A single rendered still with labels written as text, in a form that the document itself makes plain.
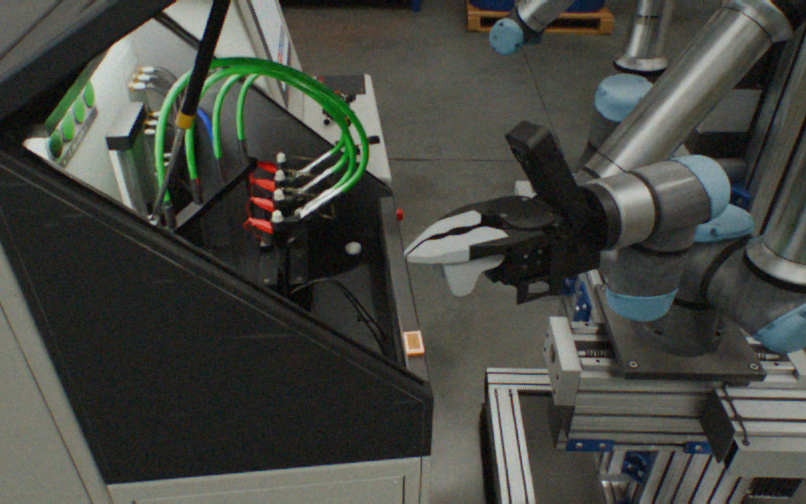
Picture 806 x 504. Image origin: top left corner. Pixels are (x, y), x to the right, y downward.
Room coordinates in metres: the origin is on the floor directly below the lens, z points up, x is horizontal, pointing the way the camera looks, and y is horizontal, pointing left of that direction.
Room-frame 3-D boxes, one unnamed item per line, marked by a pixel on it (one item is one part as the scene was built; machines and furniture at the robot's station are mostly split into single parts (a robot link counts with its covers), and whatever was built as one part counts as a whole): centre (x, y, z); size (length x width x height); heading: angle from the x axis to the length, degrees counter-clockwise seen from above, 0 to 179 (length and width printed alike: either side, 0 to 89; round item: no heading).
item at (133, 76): (1.28, 0.51, 1.20); 0.13 x 0.03 x 0.31; 6
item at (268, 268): (1.19, 0.24, 0.91); 0.34 x 0.10 x 0.15; 6
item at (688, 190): (0.61, -0.30, 1.43); 0.11 x 0.08 x 0.09; 114
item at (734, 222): (0.83, -0.49, 1.20); 0.13 x 0.12 x 0.14; 24
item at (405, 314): (1.09, -0.01, 0.87); 0.62 x 0.04 x 0.16; 6
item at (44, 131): (1.04, 0.49, 1.43); 0.54 x 0.03 x 0.02; 6
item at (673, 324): (0.84, -0.48, 1.09); 0.15 x 0.15 x 0.10
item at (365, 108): (1.78, 0.15, 0.97); 0.70 x 0.22 x 0.03; 6
